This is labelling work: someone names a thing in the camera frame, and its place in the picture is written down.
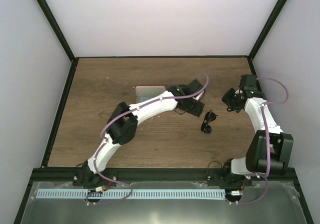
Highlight black sunglasses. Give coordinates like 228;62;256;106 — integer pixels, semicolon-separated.
200;110;218;134

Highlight pink glasses case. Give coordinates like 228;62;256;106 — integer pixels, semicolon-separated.
135;86;166;103

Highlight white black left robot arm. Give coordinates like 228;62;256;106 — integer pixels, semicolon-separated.
73;79;209;186

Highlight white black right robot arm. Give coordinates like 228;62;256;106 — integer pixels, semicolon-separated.
222;75;294;185

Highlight metal front tray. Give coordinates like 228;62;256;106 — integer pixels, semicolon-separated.
21;181;307;223

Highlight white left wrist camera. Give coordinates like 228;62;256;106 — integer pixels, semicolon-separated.
194;93;204;101

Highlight black right table rail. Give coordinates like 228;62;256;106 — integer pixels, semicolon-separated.
247;57;287;168

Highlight black table rail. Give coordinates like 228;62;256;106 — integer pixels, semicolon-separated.
247;57;287;168
40;58;79;168

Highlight black right frame post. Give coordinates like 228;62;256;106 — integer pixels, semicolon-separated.
248;0;287;61

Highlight black frame post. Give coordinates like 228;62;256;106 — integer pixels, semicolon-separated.
248;0;287;61
36;0;76;62

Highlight black left table rail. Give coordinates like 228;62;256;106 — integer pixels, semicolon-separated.
40;58;79;168

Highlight black front mounting rail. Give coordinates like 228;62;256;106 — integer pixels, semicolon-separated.
29;167;297;187

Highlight light blue slotted cable duct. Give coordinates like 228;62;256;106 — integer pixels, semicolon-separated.
36;188;226;200

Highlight black left frame post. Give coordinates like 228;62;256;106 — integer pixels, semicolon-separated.
36;0;76;62

